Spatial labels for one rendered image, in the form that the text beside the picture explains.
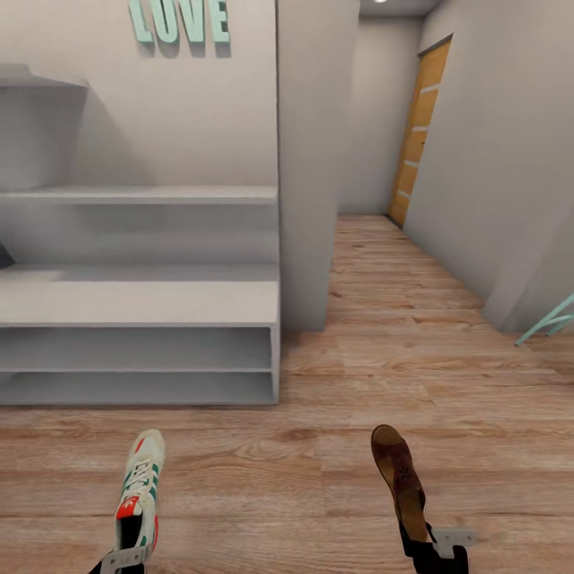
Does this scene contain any gym shoe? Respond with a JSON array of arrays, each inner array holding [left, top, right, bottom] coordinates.
[[113, 428, 166, 551]]

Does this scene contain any sandal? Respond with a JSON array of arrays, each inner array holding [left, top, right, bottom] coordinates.
[[371, 425, 427, 542]]

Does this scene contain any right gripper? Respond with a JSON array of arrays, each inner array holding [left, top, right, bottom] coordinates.
[[399, 522, 469, 574]]

